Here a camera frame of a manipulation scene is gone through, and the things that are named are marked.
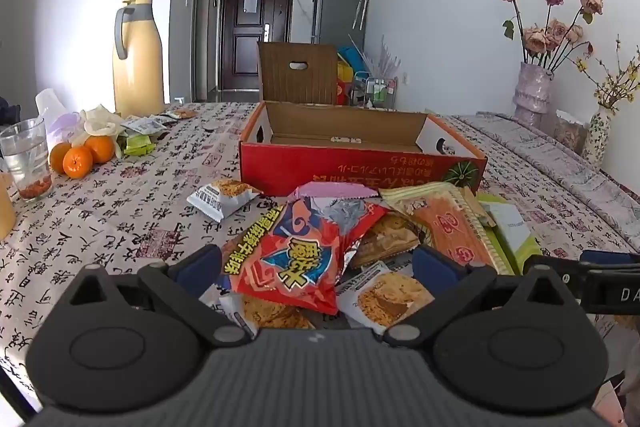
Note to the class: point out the wooden chair back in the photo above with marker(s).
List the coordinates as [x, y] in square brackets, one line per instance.
[280, 77]

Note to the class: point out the dark brown entrance door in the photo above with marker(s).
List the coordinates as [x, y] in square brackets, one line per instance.
[240, 57]

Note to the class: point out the pink snack packet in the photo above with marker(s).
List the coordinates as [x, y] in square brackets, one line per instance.
[330, 191]

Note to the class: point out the pale feather decoration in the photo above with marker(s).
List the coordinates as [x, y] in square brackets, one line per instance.
[385, 59]

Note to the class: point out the yellow flower twigs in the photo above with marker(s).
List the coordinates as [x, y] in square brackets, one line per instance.
[617, 82]

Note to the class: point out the bunch of dried roses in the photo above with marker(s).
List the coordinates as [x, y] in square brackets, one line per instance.
[555, 32]

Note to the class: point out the side room door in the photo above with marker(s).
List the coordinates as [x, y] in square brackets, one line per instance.
[202, 32]

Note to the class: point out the small green packet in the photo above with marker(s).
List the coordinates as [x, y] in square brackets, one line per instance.
[139, 146]

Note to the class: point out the clear glass cup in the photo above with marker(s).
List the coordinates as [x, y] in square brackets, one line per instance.
[25, 157]

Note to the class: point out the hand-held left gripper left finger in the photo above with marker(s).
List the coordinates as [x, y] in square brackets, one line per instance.
[200, 264]

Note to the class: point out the cream rubber glove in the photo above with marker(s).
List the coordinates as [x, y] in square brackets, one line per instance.
[102, 122]

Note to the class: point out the yellow bag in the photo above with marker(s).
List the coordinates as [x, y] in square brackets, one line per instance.
[344, 72]

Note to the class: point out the tan container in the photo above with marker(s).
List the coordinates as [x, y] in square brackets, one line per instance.
[6, 207]

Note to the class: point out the red chip bag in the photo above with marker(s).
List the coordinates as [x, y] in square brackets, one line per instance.
[295, 257]

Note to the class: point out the green white snack packet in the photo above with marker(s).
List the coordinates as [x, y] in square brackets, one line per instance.
[510, 227]

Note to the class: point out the small floral vase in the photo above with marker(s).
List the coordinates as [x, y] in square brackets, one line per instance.
[597, 139]

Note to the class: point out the clear storage jar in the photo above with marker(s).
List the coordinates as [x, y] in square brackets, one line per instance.
[570, 134]

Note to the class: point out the red cardboard box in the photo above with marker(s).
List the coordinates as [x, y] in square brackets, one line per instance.
[300, 167]

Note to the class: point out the yellow thermos jug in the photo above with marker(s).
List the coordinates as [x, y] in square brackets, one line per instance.
[140, 67]

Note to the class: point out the dark clothing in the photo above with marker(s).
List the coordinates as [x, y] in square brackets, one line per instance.
[7, 112]

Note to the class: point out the small white sachet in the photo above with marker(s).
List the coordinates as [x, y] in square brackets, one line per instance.
[142, 124]

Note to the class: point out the purple plastic bag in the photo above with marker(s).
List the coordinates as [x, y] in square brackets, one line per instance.
[65, 129]

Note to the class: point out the grey fridge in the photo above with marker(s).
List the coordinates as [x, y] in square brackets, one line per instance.
[332, 19]

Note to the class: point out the orange striped snack packet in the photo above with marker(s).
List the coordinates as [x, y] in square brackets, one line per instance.
[445, 227]

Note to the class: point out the pink textured vase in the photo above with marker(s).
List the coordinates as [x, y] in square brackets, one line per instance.
[532, 97]

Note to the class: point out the brown biscuit packet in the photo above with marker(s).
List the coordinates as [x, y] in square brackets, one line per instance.
[390, 237]

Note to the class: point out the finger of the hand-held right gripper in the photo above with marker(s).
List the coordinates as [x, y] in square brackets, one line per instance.
[607, 257]
[567, 288]

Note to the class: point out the white plastic bag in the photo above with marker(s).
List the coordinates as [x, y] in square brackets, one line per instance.
[50, 104]

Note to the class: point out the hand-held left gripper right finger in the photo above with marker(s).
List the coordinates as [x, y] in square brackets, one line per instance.
[435, 267]

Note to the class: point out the door paper notice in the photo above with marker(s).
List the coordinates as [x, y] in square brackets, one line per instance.
[250, 2]

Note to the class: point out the red gift box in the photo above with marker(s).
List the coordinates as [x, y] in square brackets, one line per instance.
[342, 93]

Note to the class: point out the grey patterned cloth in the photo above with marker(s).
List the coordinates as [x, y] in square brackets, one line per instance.
[575, 177]

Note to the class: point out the clear cookie packet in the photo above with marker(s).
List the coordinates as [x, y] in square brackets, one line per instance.
[181, 113]

